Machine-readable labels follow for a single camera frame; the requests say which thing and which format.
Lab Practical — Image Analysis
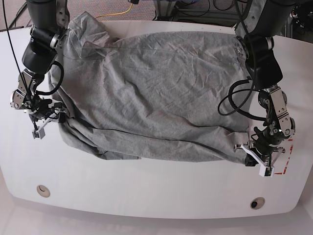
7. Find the black cable on floor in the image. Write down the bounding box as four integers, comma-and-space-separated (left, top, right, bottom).
7, 2, 31, 29

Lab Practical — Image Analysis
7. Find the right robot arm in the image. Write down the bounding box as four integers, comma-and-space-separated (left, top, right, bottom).
10, 0, 70, 137

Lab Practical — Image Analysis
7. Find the grey Hugging Face t-shirt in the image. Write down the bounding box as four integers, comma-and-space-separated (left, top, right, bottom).
54, 12, 249, 164

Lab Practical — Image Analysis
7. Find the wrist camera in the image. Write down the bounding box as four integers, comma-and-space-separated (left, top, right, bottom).
259, 165, 274, 177
32, 128, 45, 139

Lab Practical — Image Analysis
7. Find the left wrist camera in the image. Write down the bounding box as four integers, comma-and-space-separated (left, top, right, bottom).
259, 165, 274, 177

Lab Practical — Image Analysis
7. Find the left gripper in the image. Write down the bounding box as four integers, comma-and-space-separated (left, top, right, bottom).
234, 140, 279, 167

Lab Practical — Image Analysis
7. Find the yellow cable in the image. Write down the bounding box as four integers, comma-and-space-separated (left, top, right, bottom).
95, 0, 134, 20

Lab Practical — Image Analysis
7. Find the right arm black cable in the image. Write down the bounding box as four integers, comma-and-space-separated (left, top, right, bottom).
34, 61, 65, 96

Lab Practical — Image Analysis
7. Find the aluminium frame rail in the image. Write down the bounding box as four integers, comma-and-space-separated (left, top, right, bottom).
153, 0, 238, 26

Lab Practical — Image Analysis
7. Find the table cable grommet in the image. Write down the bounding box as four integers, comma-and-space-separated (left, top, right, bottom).
250, 197, 265, 210
37, 185, 50, 198

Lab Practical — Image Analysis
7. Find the right table cable grommet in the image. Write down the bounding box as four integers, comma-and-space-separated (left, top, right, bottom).
250, 197, 265, 210

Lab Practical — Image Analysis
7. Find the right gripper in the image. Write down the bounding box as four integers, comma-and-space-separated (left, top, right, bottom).
28, 99, 67, 130

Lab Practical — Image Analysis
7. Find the red tape rectangle marking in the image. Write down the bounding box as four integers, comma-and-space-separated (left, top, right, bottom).
273, 138, 294, 175

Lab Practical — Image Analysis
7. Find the left table cable grommet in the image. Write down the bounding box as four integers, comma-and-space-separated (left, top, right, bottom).
37, 185, 50, 198

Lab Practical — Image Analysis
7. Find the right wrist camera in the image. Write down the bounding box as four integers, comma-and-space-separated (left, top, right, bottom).
32, 128, 45, 139

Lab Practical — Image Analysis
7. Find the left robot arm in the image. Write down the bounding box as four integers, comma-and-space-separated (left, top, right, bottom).
228, 0, 299, 177

